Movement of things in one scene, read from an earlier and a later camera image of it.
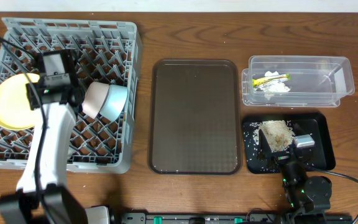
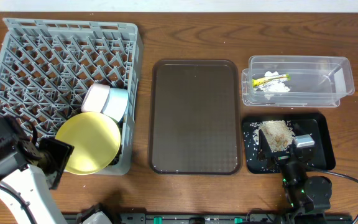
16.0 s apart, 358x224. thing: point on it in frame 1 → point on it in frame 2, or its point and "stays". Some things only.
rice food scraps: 278,134 stays
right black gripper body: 281,154 stays
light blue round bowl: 115,102 stays
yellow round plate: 10,104 → 96,140
